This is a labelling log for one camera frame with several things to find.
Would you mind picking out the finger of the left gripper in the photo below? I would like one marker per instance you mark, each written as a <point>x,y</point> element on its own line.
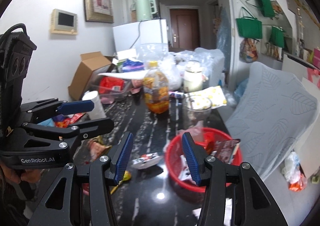
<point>86,129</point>
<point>42,110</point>

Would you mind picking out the red bag in container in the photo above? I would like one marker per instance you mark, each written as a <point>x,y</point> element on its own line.
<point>109,84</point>

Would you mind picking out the colourful hanging bag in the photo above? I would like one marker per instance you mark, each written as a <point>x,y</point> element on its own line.
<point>248,50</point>

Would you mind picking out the green bag upper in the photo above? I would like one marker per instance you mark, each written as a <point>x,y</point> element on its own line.
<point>266,8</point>

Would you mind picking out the left hand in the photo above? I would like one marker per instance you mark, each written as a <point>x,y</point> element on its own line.
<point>30,175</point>

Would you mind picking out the wall intercom panel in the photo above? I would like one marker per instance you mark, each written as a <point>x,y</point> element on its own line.
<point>63,22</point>

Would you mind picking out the iced tea bottle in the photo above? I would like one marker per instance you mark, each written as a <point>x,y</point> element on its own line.
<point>156,89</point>

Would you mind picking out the red plastic basket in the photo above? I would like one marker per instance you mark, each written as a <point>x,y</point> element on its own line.
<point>185,158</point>

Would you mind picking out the red packet by can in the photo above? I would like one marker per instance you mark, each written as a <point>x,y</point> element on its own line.
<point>63,121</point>

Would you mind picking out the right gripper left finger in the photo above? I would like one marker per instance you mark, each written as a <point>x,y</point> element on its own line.
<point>62,202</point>

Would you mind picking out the brown chocolate bar packet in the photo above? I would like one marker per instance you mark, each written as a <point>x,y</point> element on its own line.
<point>226,150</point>

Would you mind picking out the brown door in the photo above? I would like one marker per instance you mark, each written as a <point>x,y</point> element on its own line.
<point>185,28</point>

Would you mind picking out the white peanut packet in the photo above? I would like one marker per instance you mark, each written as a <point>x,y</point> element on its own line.
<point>146,160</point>

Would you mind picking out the green bag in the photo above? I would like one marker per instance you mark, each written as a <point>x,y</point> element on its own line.
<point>249,26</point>
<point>266,8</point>
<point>277,37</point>

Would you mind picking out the clear plastic bag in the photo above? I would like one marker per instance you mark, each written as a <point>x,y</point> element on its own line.
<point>195,131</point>

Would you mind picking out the white paper towel roll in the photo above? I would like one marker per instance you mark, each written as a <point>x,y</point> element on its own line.
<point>98,110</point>

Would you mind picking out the blue white tissue pack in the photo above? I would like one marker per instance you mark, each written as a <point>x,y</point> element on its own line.
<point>132,65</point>

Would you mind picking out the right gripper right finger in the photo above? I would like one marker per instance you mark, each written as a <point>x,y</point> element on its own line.
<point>252,202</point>

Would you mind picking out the white mini fridge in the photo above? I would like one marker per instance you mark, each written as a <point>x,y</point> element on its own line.
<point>138,33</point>

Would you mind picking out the green electric kettle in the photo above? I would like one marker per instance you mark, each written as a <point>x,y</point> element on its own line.
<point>145,9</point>

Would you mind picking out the green bag left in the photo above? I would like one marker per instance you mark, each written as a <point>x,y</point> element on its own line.
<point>249,26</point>

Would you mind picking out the white ceramic pot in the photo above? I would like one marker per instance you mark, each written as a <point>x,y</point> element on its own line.
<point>193,79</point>

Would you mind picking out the glass jar with spoon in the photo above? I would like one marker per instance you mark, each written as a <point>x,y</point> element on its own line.
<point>195,109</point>

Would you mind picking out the green bag lower right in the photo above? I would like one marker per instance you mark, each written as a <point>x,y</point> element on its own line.
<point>277,37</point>

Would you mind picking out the brown cardboard box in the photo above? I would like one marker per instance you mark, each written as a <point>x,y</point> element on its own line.
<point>90,66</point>

